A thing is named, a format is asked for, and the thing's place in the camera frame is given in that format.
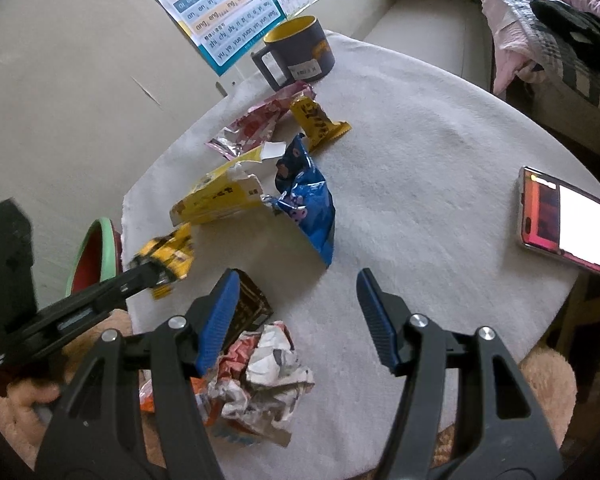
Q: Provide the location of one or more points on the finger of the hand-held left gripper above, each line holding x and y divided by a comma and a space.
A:
135, 280

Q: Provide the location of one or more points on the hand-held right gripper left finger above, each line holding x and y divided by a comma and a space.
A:
220, 320

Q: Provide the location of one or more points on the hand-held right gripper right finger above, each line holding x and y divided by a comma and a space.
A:
375, 320

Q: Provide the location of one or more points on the dark brown small box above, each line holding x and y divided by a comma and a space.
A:
252, 305

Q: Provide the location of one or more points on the yellow and brown snack wrapper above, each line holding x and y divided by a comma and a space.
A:
172, 252

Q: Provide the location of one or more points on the green rimmed red trash bin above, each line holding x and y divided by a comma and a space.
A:
87, 260

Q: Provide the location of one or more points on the white printed paper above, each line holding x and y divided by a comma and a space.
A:
267, 375

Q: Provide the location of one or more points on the orange plastic wrapper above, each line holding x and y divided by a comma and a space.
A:
147, 400

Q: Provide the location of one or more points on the torn yellow cardboard box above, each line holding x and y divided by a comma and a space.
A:
215, 202

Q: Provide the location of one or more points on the blue snack bag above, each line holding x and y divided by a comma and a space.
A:
310, 205

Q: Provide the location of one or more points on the pink heart print wrapper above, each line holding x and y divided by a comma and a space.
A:
250, 127

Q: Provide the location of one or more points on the yellow and gold snack wrapper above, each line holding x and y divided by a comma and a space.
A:
315, 120

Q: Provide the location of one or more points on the peach fuzzy cover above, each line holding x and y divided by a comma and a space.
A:
545, 385

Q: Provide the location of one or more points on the smartphone with lit screen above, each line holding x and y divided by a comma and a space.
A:
545, 210

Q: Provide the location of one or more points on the blue mug with yellow inside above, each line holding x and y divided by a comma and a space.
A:
305, 50

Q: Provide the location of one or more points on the bed with plaid sheet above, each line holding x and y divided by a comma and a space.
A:
555, 60

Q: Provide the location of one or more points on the black cloth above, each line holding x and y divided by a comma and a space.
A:
565, 17

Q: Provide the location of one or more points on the white wall socket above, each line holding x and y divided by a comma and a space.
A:
225, 87

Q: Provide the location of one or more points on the blue striped wall poster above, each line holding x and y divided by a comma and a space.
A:
220, 10

